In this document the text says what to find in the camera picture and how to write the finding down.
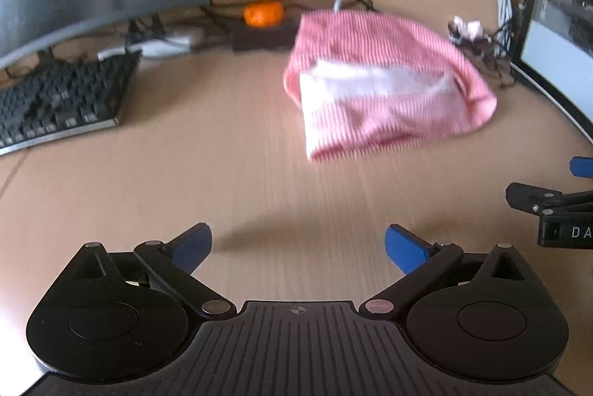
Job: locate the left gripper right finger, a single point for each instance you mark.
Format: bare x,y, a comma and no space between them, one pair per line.
484,317

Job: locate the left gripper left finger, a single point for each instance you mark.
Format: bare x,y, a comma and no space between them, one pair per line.
122,316

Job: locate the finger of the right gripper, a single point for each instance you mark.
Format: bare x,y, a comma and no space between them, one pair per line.
581,166
534,200

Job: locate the pink striped garment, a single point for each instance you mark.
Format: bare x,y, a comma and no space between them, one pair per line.
367,80

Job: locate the right computer monitor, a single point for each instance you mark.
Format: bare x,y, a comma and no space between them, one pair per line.
554,56

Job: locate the crumpled white paper tag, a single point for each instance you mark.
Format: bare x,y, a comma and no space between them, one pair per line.
469,30

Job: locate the black keyboard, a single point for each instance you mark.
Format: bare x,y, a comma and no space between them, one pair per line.
64,99

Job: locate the white power strip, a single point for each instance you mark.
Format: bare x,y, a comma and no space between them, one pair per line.
169,46

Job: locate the black power adapter box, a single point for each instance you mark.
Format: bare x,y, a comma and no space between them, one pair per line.
244,38

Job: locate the orange pumpkin toy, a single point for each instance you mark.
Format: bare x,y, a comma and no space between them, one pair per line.
263,14

